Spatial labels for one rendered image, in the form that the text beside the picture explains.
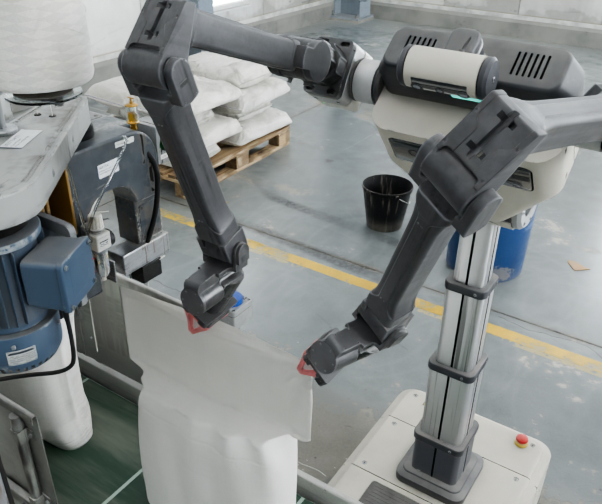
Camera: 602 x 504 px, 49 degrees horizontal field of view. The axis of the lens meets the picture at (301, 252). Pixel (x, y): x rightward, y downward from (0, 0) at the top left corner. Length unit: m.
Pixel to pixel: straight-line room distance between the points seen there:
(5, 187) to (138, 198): 0.52
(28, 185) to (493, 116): 0.67
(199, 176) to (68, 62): 0.26
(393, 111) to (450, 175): 0.61
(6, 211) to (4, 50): 0.23
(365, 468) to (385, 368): 0.84
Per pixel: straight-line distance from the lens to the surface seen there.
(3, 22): 1.08
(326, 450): 2.53
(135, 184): 1.52
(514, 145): 0.77
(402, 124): 1.36
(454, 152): 0.79
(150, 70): 1.00
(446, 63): 1.16
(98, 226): 1.40
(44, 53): 1.08
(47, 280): 1.10
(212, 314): 1.34
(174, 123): 1.04
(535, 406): 2.86
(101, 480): 1.99
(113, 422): 2.14
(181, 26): 1.01
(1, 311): 1.16
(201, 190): 1.13
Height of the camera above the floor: 1.83
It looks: 30 degrees down
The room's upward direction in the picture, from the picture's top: 1 degrees clockwise
